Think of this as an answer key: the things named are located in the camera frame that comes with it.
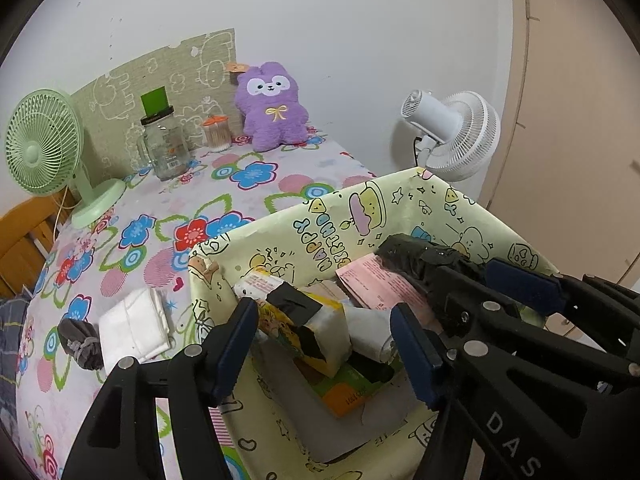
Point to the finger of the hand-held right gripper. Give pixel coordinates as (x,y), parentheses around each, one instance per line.
(465,305)
(522,282)

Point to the pink paper card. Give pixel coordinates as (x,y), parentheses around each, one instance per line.
(372,282)

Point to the beige door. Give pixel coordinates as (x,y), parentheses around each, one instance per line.
(575,85)

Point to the green patterned board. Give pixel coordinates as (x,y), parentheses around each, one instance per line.
(150,70)

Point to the glass jar mug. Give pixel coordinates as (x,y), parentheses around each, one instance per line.
(165,147)

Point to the yellow cartoon packet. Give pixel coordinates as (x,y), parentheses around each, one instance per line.
(320,330)

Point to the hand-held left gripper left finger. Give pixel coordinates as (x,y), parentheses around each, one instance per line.
(235,345)

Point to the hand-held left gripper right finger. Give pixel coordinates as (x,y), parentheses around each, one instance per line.
(415,360)

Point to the yellow cartoon print box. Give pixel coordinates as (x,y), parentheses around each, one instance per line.
(320,220)

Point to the beige packet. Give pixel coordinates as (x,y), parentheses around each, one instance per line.
(322,291)

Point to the wooden chair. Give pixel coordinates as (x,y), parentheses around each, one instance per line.
(20,240)

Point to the blue plaid bedding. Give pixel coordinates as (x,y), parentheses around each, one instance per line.
(10,340)

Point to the white folded cloth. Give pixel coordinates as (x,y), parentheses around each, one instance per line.
(132,322)

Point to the white paper roll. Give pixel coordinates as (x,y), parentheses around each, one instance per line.
(370,335)

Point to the green desk fan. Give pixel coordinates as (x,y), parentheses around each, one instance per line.
(37,145)

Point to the purple plush rabbit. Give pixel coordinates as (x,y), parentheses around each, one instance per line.
(272,110)

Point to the orange lid swab container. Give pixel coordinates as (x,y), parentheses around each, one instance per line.
(217,136)

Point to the black plastic bag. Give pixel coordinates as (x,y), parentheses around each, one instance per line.
(410,255)

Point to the green plastic cup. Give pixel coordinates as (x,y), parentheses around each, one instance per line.
(156,101)

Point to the grey scrunchie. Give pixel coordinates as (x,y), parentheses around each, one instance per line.
(80,342)

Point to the white desk fan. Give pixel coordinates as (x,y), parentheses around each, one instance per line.
(460,130)

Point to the floral tablecloth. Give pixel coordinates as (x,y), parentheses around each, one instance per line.
(150,195)

